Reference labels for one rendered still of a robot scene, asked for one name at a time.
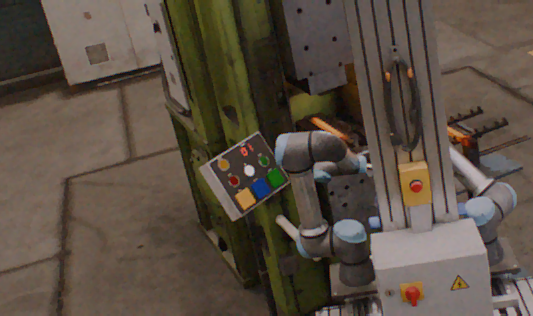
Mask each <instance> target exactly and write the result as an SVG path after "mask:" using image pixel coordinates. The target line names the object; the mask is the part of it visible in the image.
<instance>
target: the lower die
mask: <svg viewBox="0 0 533 316"><path fill-rule="evenodd" d="M312 115H313V116H314V117H316V118H317V119H319V120H320V121H322V122H324V123H325V124H327V125H328V126H330V127H331V128H334V129H336V130H338V131H339V132H341V133H342V134H344V135H345V134H347V135H348V137H349V138H350V139H352V140H353V141H355V143H353V144H354V145H355V146H356V147H355V148H352V149H350V148H348V147H347V146H346V147H347V149H348V150H349V151H350V152H352V151H353V149H356V148H359V145H358V140H357V135H356V134H355V133H353V132H352V131H351V133H350V130H348V129H347V130H345V128H344V127H343V128H342V126H341V125H340V124H339V126H338V123H336V122H335V124H334V121H333V120H332V119H331V121H330V118H328V117H327V119H326V116H325V115H323V114H322V113H320V112H319V113H316V114H315V115H314V114H311V115H308V116H305V117H303V118H304V119H302V120H299V121H296V122H295V124H297V126H298V127H301V128H304V129H305V131H317V130H318V131H325V132H329V131H327V130H325V129H324V128H321V127H319V126H318V125H316V123H314V122H313V121H311V120H310V119H308V118H307V117H309V116H312ZM329 133H330V132H329Z"/></svg>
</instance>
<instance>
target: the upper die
mask: <svg viewBox="0 0 533 316"><path fill-rule="evenodd" d="M309 75H310V76H309V77H306V78H303V79H300V80H296V79H295V78H293V77H291V76H289V75H288V74H287V73H285V78H286V81H287V82H288V83H290V84H291V85H293V86H295V87H297V88H298V89H300V90H302V91H303V92H305V93H307V94H308V95H310V96H314V95H316V94H319V93H321V92H324V91H327V90H330V89H333V88H336V87H339V86H342V85H344V84H346V83H347V80H346V74H345V65H344V66H342V65H339V67H338V68H335V69H332V70H329V71H326V72H320V73H317V74H315V75H311V74H310V73H309Z"/></svg>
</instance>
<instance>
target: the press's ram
mask: <svg viewBox="0 0 533 316"><path fill-rule="evenodd" d="M269 5H270V10H271V15H272V18H273V23H274V28H275V33H276V37H277V42H278V46H279V51H280V55H281V60H282V65H283V69H284V73H287V74H288V75H289V76H291V77H293V78H295V79H296V80H300V79H303V78H306V77H309V76H310V75H309V73H310V74H311V75H315V74H317V73H320V72H326V71H329V70H332V69H335V68H338V67H339V65H342V66H344V65H346V64H349V63H352V62H353V60H352V54H351V48H350V43H349V37H348V32H347V26H346V14H345V9H344V4H343V0H269Z"/></svg>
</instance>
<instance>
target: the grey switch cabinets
mask: <svg viewBox="0 0 533 316"><path fill-rule="evenodd" d="M41 2H42V5H43V8H44V11H45V14H46V17H47V20H48V23H49V26H50V29H51V32H52V35H53V37H54V40H55V45H56V47H57V49H58V52H59V55H60V58H61V61H62V64H63V67H64V71H65V78H67V81H68V84H69V86H70V89H71V92H72V94H73V93H77V92H79V91H83V90H87V89H91V88H94V87H98V86H102V85H105V84H109V83H113V82H116V81H120V80H124V79H128V78H132V77H135V76H138V75H142V74H146V73H150V72H154V71H161V59H160V50H159V47H158V43H157V40H156V37H155V33H154V30H153V26H152V22H151V19H150V15H149V16H147V13H146V10H145V7H144V4H146V2H145V0H41Z"/></svg>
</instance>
